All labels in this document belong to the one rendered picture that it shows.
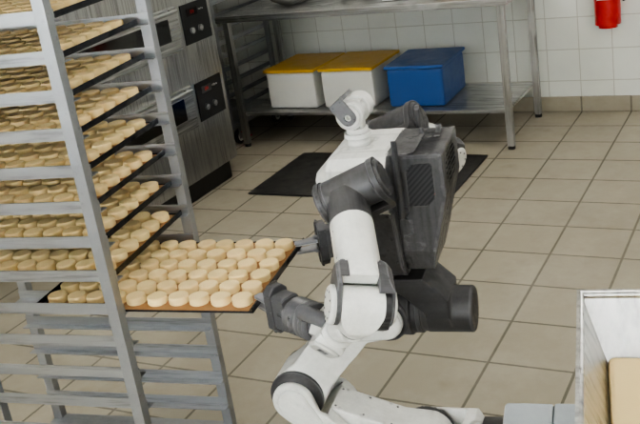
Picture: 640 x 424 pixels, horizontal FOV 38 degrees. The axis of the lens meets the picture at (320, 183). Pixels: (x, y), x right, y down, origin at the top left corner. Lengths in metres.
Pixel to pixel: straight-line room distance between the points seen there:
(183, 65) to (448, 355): 2.50
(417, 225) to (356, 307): 0.39
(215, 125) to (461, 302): 3.42
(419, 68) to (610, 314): 4.75
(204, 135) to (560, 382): 2.83
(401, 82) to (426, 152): 3.66
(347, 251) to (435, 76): 3.86
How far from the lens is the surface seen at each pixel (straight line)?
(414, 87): 5.67
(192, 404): 2.95
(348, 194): 1.90
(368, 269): 1.77
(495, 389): 3.22
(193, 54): 5.29
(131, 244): 2.44
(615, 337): 0.92
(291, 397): 2.41
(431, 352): 3.45
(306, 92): 5.99
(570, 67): 6.04
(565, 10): 5.97
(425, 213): 2.08
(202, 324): 2.78
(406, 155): 2.04
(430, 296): 2.20
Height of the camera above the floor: 1.74
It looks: 19 degrees down
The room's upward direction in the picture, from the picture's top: 9 degrees counter-clockwise
